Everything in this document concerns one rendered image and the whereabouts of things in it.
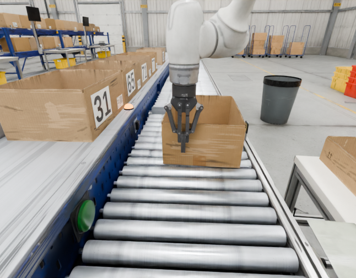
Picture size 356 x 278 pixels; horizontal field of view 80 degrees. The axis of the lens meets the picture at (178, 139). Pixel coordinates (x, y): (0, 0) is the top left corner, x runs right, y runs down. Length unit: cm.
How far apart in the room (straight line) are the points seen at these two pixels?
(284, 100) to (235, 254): 294
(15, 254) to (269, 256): 48
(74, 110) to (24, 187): 25
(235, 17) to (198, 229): 57
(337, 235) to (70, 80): 113
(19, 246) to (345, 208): 77
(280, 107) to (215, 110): 232
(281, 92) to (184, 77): 275
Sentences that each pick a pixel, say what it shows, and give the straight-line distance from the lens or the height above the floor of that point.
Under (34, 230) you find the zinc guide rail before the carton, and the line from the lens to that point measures 46.
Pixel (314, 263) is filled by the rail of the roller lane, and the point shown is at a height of 74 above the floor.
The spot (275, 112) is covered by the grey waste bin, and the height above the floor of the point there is 18.
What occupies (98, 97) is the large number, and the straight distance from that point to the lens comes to 77.
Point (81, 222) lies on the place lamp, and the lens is 54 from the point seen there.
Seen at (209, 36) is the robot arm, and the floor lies 119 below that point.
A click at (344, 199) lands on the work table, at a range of 82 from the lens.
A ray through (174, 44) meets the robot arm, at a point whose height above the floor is 117.
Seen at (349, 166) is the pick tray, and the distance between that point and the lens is 87.
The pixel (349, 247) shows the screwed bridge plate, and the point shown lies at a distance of 67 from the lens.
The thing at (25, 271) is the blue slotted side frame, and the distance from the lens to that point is 44.
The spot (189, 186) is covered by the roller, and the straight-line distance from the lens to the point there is 72.
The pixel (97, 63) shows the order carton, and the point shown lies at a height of 103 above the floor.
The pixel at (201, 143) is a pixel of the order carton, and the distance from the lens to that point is 75.
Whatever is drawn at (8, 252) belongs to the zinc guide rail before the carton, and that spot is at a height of 89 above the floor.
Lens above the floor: 119
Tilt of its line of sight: 26 degrees down
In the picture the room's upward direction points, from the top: straight up
